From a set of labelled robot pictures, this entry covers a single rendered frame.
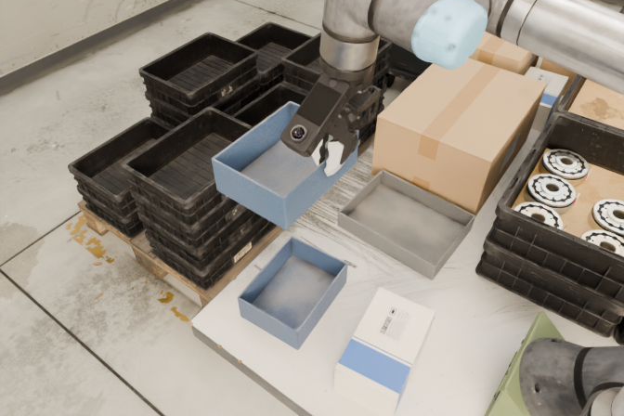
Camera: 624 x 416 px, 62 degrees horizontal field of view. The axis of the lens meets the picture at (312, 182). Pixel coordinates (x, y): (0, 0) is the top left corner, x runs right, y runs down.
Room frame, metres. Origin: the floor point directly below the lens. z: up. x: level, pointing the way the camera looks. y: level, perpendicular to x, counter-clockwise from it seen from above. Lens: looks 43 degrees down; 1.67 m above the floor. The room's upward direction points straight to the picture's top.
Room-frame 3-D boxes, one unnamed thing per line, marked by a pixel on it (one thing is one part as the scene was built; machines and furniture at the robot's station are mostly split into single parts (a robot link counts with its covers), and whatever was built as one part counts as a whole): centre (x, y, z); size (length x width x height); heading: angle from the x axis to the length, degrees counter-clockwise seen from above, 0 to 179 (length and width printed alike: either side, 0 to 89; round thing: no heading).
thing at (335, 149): (0.62, -0.05, 1.15); 0.06 x 0.03 x 0.09; 142
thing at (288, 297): (0.65, 0.04, 0.74); 0.20 x 0.15 x 0.07; 148
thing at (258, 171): (0.65, 0.04, 1.10); 0.20 x 0.15 x 0.07; 143
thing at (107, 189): (1.53, 0.69, 0.26); 0.40 x 0.30 x 0.23; 143
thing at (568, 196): (0.83, -0.54, 0.86); 0.10 x 0.10 x 0.01
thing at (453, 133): (1.13, -0.40, 0.80); 0.40 x 0.30 x 0.20; 144
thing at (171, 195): (1.29, 0.37, 0.37); 0.40 x 0.30 x 0.45; 143
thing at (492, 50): (1.58, -0.63, 0.78); 0.30 x 0.22 x 0.16; 145
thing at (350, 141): (0.59, -0.04, 1.20); 0.05 x 0.02 x 0.09; 52
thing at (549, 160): (0.92, -0.60, 0.86); 0.10 x 0.10 x 0.01
